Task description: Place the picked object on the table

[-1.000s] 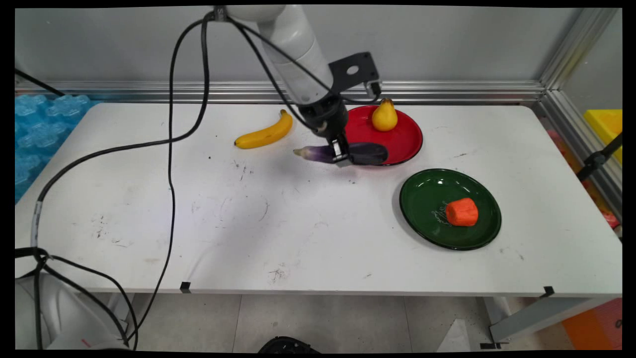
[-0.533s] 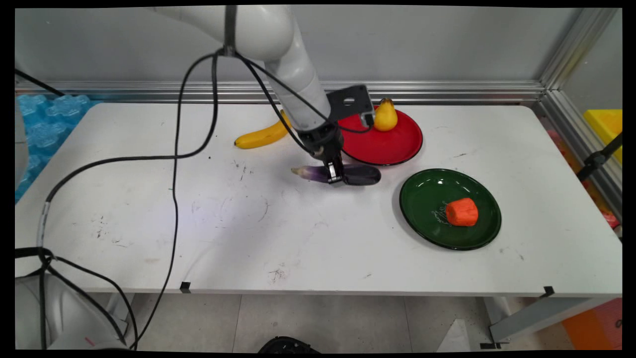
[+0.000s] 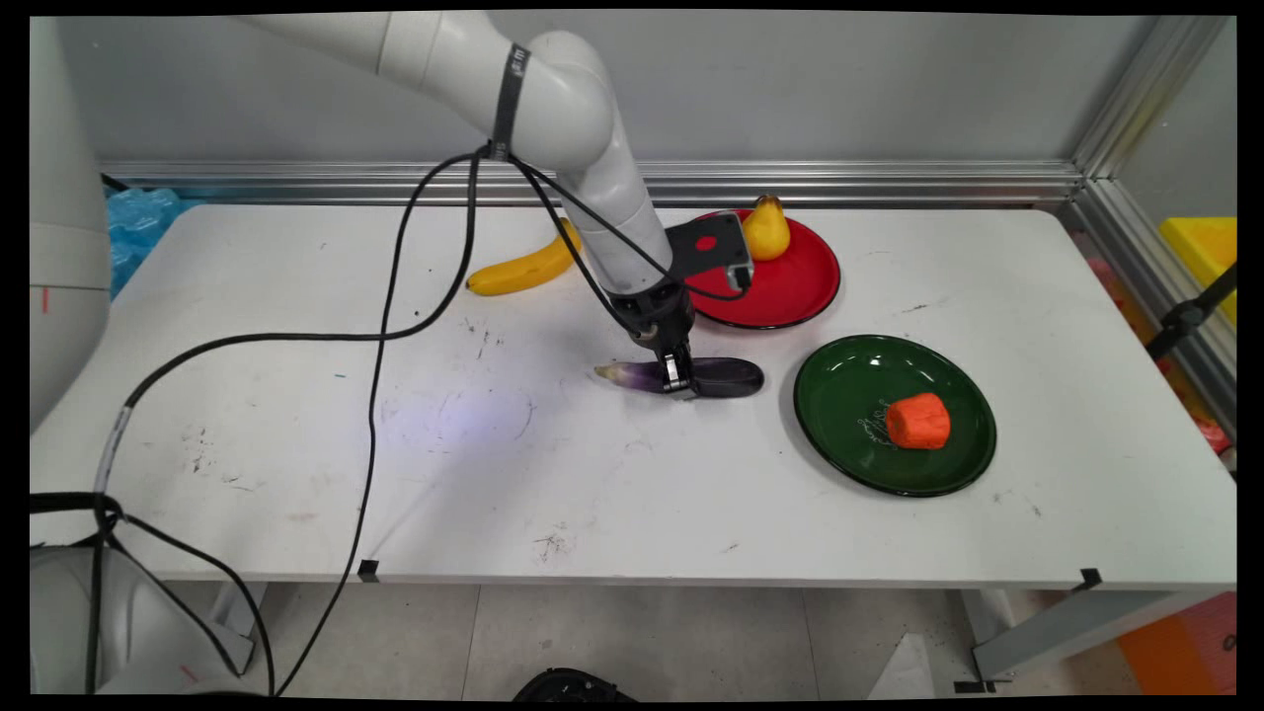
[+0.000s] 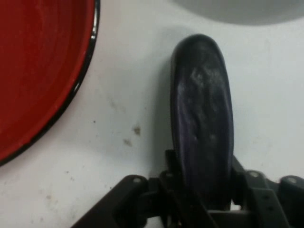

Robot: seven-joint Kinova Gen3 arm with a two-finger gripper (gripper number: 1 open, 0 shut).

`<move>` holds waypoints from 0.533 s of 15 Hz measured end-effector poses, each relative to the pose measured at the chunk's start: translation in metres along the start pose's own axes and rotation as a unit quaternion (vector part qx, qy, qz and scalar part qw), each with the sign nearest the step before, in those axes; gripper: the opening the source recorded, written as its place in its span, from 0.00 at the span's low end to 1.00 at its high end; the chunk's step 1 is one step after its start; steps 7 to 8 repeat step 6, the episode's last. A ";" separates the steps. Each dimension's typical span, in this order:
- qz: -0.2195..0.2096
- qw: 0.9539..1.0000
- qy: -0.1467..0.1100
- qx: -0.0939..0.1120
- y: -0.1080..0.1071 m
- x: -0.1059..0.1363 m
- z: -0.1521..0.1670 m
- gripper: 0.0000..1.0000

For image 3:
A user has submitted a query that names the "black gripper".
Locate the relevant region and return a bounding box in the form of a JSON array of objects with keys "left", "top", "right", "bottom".
[{"left": 610, "top": 279, "right": 699, "bottom": 397}]

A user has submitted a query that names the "purple eggplant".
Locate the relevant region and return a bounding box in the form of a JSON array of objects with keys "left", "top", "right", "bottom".
[{"left": 593, "top": 357, "right": 765, "bottom": 400}]

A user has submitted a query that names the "red round plate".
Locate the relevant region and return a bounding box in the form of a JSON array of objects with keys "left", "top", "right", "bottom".
[{"left": 684, "top": 209, "right": 842, "bottom": 331}]

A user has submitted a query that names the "yellow pear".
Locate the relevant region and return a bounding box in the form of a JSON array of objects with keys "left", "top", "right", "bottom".
[{"left": 741, "top": 195, "right": 792, "bottom": 262}]

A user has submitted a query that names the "green round plate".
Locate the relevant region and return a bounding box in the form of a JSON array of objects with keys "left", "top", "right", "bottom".
[{"left": 793, "top": 335, "right": 997, "bottom": 498}]

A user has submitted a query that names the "yellow banana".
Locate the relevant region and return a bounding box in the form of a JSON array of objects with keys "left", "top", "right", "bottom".
[{"left": 466, "top": 219, "right": 584, "bottom": 297}]

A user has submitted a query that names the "orange carrot chunk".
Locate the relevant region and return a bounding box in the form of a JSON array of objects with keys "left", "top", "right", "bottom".
[{"left": 885, "top": 393, "right": 952, "bottom": 451}]

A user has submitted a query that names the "black object on floor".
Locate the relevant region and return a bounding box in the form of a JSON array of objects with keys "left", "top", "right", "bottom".
[{"left": 513, "top": 669, "right": 635, "bottom": 702}]

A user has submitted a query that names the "grey table leg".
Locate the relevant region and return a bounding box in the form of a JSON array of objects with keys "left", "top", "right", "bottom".
[{"left": 973, "top": 590, "right": 1201, "bottom": 684}]

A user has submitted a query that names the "yellow plastic bin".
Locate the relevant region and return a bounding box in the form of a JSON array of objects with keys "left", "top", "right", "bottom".
[{"left": 1158, "top": 217, "right": 1237, "bottom": 327}]

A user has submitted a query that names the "blue plastic wrap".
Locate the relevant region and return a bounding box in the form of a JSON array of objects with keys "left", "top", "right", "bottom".
[{"left": 104, "top": 188, "right": 203, "bottom": 297}]

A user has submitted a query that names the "orange box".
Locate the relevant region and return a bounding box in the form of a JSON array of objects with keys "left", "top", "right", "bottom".
[{"left": 1116, "top": 592, "right": 1237, "bottom": 695}]

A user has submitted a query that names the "dark wrist camera box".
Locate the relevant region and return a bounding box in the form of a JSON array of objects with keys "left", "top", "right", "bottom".
[{"left": 667, "top": 210, "right": 755, "bottom": 297}]

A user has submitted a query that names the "long aluminium frame rail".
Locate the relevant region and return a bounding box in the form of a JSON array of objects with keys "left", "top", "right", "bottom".
[{"left": 99, "top": 161, "right": 1087, "bottom": 208}]

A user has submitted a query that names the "long black cable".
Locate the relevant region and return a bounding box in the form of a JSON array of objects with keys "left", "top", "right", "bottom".
[
  {"left": 94, "top": 148, "right": 485, "bottom": 500},
  {"left": 272, "top": 153, "right": 485, "bottom": 695}
]

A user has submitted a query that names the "black strap on arm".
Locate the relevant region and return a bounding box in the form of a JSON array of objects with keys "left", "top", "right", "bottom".
[{"left": 491, "top": 44, "right": 531, "bottom": 161}]

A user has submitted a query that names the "short aluminium frame rail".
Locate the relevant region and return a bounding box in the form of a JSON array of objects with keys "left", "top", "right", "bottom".
[{"left": 1059, "top": 178, "right": 1237, "bottom": 440}]

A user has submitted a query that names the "aluminium frame post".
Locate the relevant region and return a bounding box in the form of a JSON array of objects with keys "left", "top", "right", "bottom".
[{"left": 1071, "top": 15, "right": 1230, "bottom": 181}]

